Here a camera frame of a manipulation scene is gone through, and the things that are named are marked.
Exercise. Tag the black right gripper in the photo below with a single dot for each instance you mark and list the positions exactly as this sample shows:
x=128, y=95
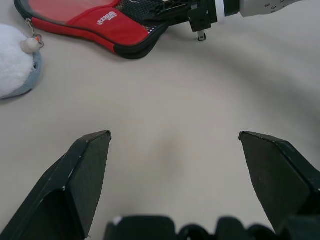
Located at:
x=202, y=15

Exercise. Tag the red and black zippered pouch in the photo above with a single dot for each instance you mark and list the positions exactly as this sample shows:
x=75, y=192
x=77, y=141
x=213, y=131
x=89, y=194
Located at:
x=105, y=32

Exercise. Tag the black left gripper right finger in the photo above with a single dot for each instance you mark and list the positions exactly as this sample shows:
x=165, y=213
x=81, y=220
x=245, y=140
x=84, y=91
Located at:
x=280, y=175

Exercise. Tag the white and grey plush toy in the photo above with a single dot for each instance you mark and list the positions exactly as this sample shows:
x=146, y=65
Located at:
x=12, y=62

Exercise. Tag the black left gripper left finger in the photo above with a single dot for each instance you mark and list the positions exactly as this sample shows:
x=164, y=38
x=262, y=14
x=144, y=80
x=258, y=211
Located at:
x=75, y=180

